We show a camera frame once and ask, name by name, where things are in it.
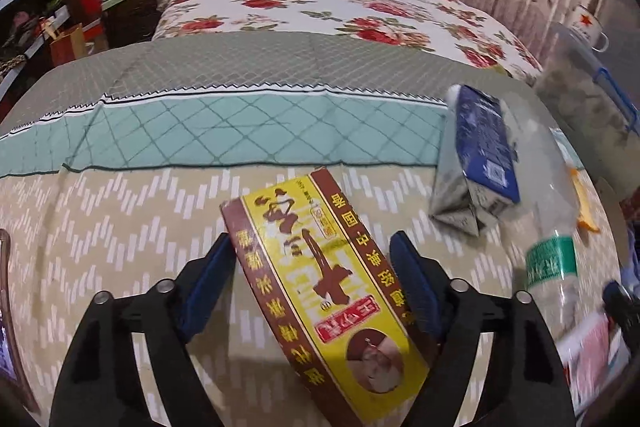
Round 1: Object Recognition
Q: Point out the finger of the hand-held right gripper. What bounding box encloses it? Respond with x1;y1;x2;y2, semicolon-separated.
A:
602;281;640;333

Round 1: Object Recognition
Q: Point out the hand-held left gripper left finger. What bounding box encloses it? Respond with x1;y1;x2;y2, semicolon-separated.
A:
50;232;236;427

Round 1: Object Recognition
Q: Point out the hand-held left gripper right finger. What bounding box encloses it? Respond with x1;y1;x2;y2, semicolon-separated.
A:
389;231;573;427

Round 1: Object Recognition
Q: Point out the clear bottle green label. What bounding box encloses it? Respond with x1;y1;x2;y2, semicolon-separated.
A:
497;94;608;358

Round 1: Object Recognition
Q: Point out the yellow brown cardboard box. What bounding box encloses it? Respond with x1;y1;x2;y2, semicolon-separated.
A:
220;168;431;425

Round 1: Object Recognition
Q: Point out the orange strip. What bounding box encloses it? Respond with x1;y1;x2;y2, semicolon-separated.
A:
569;164;601;234

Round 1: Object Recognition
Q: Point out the blue white carton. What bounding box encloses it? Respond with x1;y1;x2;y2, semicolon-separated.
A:
430;84;522;238

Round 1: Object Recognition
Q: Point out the zigzag patterned bed sheet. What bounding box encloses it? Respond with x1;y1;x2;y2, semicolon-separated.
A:
0;29;631;427

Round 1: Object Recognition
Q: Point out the smartphone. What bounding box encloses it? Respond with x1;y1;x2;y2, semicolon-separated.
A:
0;229;36;413

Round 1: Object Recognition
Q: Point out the dark wooden nightstand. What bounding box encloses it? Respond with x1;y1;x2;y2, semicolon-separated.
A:
102;0;163;52

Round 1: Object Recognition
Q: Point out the red brown paper bag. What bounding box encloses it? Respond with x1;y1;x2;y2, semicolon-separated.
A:
49;23;86;68

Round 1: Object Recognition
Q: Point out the white enamel mug red star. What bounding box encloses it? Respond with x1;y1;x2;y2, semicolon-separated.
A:
567;4;610;52

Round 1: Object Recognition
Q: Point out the floral bed sheet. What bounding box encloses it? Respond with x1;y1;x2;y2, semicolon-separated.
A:
152;0;543;82

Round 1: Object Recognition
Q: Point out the storage box teal lid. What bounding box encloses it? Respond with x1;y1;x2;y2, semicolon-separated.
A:
597;0;640;58

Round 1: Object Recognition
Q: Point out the clear storage box blue handle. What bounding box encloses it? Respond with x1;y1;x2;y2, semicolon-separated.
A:
535;22;640;188

